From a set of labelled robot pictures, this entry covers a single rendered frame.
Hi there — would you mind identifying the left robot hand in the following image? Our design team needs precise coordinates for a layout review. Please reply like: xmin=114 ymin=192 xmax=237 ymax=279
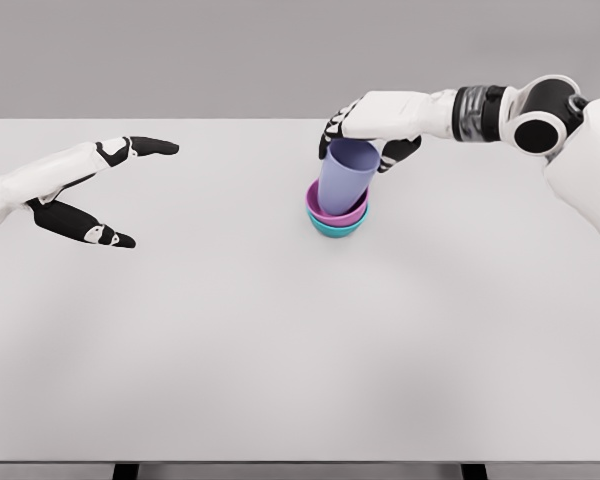
xmin=0 ymin=135 xmax=181 ymax=250

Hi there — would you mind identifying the lavender plastic cup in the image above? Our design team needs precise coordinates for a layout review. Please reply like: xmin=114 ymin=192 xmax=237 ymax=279
xmin=316 ymin=138 xmax=381 ymax=217

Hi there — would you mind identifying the teal plastic bowl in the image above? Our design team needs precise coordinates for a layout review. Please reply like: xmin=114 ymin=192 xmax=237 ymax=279
xmin=306 ymin=204 xmax=371 ymax=241

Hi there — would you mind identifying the pink plastic bowl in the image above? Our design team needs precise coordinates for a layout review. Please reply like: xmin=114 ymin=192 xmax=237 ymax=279
xmin=305 ymin=179 xmax=370 ymax=228

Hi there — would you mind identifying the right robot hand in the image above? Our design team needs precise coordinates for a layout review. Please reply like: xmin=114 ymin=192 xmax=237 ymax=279
xmin=318 ymin=90 xmax=432 ymax=175

